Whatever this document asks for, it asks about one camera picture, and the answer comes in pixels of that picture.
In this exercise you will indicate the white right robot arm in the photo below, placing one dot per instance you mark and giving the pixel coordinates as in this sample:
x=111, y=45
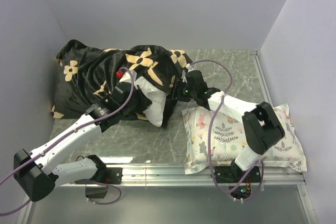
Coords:
x=261, y=125

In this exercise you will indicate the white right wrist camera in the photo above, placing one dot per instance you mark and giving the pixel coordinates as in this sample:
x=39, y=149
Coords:
x=188, y=68

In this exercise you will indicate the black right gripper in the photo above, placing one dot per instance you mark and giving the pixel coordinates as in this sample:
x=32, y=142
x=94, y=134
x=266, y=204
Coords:
x=179, y=84

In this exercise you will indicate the aluminium side rail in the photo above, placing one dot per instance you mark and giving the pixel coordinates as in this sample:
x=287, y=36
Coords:
x=261, y=77

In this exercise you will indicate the white animal print pillow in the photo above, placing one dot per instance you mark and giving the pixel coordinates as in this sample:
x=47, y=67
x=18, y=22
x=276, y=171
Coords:
x=219, y=140

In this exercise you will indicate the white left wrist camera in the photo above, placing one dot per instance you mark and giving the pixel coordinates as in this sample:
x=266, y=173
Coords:
x=128, y=77

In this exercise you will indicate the aluminium mounting rail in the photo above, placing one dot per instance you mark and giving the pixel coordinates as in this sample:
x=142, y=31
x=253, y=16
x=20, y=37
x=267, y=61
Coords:
x=167, y=176

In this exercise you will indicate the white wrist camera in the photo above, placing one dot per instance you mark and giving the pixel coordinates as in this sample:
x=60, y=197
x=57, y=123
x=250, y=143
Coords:
x=128, y=77
x=188, y=68

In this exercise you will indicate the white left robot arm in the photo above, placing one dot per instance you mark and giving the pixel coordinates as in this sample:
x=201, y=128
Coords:
x=41, y=170

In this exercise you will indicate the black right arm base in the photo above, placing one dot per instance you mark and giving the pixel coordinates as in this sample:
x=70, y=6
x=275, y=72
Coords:
x=251, y=184

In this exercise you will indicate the black floral plush pillowcase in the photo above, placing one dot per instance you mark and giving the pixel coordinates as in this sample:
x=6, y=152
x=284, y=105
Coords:
x=86, y=74

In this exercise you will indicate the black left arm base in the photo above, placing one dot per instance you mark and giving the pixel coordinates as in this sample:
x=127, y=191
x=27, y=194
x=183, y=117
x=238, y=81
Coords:
x=104, y=183

